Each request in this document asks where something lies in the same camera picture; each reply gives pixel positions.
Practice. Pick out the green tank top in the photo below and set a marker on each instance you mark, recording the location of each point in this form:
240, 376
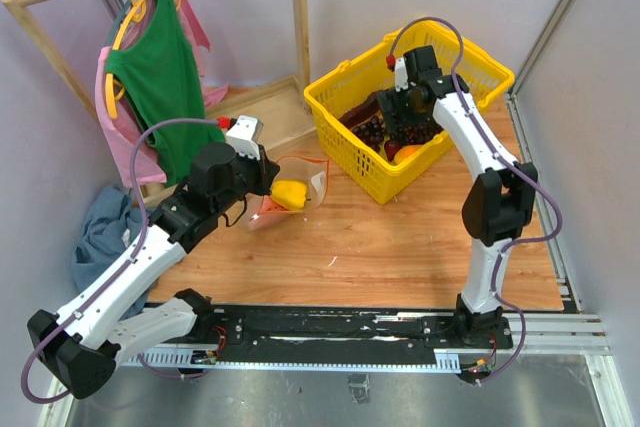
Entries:
161, 79

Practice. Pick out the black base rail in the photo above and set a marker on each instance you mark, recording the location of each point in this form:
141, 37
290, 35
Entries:
335, 341

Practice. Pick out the clear zip bag orange zipper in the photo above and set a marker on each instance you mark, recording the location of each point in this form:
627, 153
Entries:
312, 171

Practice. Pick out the wooden clothes rack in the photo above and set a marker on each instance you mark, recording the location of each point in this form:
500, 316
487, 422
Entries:
19, 10

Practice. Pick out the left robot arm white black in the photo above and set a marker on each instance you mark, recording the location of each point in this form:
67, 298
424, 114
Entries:
85, 341

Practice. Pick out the yellow clothes hanger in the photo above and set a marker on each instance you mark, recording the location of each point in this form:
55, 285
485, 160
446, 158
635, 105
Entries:
133, 11

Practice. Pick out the pink garment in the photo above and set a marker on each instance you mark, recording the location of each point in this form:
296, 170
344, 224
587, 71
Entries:
122, 133

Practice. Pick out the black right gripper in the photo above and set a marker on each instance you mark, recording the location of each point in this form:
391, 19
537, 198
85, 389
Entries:
390, 100

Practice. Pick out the orange mango toy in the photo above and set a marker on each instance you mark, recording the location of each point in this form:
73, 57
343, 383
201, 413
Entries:
405, 153

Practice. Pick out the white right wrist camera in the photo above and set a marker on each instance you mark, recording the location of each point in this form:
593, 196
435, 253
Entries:
397, 65

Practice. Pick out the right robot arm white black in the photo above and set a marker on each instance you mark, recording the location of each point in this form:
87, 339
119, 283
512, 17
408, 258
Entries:
500, 202

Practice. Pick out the dark purple grape bunch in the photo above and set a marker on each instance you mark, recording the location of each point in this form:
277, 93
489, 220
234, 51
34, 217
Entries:
374, 133

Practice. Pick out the blue cloth heap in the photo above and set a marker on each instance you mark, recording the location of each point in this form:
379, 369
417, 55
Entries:
109, 227

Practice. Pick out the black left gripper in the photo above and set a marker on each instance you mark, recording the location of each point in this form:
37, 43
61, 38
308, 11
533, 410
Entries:
265, 168

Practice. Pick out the watermelon slice toy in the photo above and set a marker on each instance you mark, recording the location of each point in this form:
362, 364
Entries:
263, 212

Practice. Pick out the yellow bell pepper toy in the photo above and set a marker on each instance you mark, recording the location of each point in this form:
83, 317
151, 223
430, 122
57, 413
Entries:
289, 194

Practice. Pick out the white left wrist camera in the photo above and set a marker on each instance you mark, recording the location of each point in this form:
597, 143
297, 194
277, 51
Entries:
243, 136

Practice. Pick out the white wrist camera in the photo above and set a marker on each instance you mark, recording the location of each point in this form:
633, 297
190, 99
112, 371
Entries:
397, 65
243, 136

